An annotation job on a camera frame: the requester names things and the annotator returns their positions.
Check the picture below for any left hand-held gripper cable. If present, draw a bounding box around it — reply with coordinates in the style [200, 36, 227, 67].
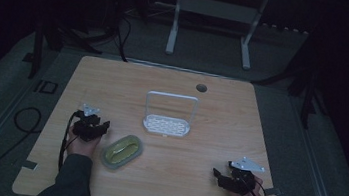
[57, 108, 83, 174]

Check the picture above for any grey tape strip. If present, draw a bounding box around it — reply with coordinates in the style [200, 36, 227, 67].
[262, 186, 283, 196]

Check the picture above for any black hanging cable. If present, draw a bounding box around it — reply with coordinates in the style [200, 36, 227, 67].
[111, 0, 137, 64]

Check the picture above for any white drain rack with handle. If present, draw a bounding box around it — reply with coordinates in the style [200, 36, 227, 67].
[140, 90, 200, 141]

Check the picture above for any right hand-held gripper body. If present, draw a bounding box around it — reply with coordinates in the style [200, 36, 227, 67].
[217, 153, 268, 196]

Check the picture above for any green oval soap dish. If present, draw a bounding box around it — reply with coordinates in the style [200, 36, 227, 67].
[98, 131, 146, 174]

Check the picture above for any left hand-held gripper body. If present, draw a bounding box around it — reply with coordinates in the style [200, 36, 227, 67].
[71, 101, 109, 145]

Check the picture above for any grey table grommet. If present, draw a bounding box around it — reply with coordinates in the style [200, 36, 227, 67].
[194, 83, 208, 94]

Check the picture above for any person's left hand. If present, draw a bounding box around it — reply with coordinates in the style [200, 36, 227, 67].
[64, 124, 103, 161]

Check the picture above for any black floor cable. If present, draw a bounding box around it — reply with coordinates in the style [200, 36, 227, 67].
[0, 102, 44, 196]

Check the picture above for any white metal stand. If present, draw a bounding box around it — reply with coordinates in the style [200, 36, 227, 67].
[163, 0, 271, 73]

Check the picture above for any dark tripod stand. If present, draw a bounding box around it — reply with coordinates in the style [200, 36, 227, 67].
[249, 51, 336, 133]
[27, 10, 108, 89]

